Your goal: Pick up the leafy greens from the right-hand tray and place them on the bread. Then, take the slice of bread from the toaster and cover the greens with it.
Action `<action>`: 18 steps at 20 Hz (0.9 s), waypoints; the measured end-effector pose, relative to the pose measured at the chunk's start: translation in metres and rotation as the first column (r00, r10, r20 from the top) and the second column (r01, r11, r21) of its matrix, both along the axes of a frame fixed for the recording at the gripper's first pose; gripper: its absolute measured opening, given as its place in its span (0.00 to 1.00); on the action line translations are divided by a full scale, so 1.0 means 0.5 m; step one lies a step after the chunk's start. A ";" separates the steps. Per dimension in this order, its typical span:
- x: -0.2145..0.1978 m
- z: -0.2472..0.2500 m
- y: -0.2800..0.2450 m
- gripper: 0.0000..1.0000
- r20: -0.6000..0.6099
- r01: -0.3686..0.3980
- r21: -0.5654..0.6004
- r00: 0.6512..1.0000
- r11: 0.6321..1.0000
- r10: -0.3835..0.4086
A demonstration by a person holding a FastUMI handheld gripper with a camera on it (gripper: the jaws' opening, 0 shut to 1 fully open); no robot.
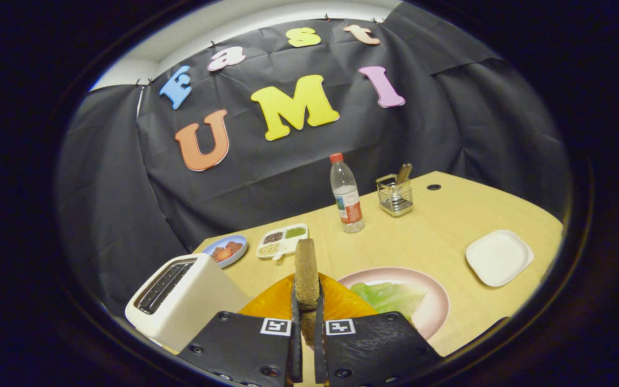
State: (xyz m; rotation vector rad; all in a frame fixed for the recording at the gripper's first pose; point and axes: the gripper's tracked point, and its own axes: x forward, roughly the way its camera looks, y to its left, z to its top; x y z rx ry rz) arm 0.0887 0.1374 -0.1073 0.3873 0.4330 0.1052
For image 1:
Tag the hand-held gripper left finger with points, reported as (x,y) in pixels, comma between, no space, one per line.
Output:
(295,349)

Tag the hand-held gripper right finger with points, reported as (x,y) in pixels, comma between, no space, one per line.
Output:
(320,355)

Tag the brown bread slice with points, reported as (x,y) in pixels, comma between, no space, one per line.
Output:
(307,274)

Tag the green lettuce leaf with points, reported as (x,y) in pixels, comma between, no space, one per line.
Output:
(390,298)

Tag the white compartment tray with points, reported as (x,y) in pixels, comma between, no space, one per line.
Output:
(282,246)

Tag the white toaster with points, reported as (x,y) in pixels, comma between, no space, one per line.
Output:
(196,301)

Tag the red food pieces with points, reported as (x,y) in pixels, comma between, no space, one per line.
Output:
(226,251)

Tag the pink round plate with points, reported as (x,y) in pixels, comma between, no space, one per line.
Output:
(438,306)

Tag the small blue plate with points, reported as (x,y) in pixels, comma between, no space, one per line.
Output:
(224,238)

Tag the clear plastic water bottle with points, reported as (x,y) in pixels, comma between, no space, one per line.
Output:
(347,199)

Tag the metal mesh utensil holder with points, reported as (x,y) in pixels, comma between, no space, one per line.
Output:
(395,201)

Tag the brown wooden sticks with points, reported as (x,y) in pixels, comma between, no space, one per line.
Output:
(404,173)

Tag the white square plate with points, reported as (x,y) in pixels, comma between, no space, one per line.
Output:
(497,258)

